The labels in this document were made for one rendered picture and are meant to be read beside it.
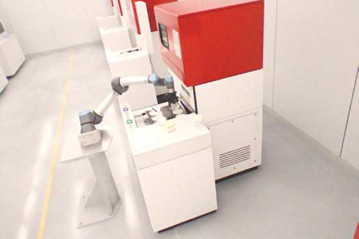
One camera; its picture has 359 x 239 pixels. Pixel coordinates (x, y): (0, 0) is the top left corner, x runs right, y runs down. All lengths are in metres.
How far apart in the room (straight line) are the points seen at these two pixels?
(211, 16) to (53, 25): 8.48
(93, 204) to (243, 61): 2.12
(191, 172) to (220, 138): 0.56
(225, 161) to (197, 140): 0.84
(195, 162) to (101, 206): 1.30
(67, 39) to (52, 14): 0.91
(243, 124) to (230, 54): 0.75
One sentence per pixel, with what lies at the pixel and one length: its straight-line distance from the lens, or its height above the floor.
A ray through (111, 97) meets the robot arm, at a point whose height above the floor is 1.11.
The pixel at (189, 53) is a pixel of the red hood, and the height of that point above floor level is 1.51.
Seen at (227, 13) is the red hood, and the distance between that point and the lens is 2.21.
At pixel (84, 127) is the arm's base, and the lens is 2.52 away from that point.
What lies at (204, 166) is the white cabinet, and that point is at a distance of 2.26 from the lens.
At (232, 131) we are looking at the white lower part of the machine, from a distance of 2.65.
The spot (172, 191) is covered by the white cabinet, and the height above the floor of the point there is 0.49.
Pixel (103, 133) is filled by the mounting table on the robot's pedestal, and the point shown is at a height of 0.82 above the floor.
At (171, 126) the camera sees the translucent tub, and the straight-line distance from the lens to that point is 2.11.
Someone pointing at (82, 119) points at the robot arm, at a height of 1.03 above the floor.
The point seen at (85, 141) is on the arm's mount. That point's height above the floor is 0.86.
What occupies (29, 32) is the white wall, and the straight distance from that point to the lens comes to 10.40.
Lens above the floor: 2.15
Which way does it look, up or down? 28 degrees down
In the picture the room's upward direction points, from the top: 8 degrees counter-clockwise
